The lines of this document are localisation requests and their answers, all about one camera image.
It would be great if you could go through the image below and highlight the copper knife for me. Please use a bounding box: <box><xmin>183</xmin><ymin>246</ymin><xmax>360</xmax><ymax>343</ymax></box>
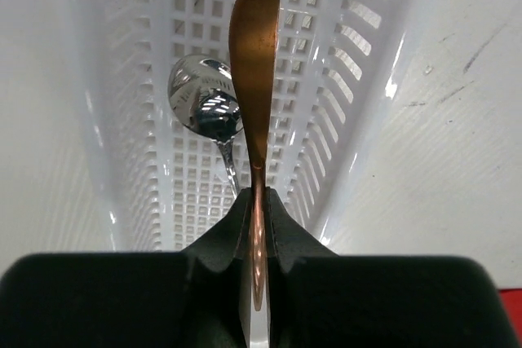
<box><xmin>228</xmin><ymin>0</ymin><xmax>280</xmax><ymax>311</ymax></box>

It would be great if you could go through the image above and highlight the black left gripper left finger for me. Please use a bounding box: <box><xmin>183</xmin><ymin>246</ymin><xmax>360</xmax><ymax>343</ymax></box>
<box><xmin>1</xmin><ymin>190</ymin><xmax>251</xmax><ymax>347</ymax></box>

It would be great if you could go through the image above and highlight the silver ornate spoon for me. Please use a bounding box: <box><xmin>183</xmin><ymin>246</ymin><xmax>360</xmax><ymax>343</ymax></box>
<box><xmin>167</xmin><ymin>54</ymin><xmax>243</xmax><ymax>196</ymax></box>

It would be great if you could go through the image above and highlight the red paper napkin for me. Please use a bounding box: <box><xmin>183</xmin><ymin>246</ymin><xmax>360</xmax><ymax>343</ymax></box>
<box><xmin>500</xmin><ymin>289</ymin><xmax>522</xmax><ymax>337</ymax></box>

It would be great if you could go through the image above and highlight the white perforated utensil basket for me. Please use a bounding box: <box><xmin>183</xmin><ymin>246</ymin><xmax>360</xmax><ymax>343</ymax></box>
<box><xmin>61</xmin><ymin>0</ymin><xmax>430</xmax><ymax>250</ymax></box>

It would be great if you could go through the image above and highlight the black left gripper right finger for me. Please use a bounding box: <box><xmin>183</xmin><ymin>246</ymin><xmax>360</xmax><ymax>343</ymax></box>
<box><xmin>264</xmin><ymin>189</ymin><xmax>520</xmax><ymax>347</ymax></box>

